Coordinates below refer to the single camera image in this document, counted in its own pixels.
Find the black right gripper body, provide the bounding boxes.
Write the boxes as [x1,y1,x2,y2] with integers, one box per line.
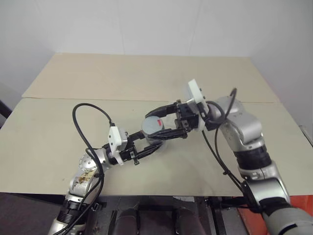
[174,98,199,133]

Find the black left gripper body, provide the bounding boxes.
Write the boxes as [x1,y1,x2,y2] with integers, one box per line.
[119,140,141,167]

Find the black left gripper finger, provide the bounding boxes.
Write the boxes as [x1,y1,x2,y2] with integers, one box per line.
[127,131,146,144]
[135,143,163,159]

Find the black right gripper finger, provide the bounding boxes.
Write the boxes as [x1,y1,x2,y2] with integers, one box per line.
[146,128,189,142]
[145,103,180,118]

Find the grey jar lid red label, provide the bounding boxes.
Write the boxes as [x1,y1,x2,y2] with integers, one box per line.
[141,117,164,135]

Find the orange box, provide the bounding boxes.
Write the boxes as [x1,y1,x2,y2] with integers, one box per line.
[237,188,313,235]

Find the black table underframe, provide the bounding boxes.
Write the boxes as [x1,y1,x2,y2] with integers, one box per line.
[85,194,248,235]

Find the beige table cover sheet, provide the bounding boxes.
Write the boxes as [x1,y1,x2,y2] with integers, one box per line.
[0,97,313,197]
[21,52,282,104]

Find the black object at table side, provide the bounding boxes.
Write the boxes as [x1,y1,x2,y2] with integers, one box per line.
[0,98,13,129]

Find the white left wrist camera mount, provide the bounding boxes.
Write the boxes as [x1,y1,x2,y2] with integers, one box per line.
[108,126,128,167]

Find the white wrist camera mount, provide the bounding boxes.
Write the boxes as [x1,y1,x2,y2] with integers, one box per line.
[183,78,208,132]
[108,126,128,167]

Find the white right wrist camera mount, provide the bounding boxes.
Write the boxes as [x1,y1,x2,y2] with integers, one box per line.
[183,78,208,132]

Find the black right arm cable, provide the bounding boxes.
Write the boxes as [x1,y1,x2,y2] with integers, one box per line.
[200,87,264,214]

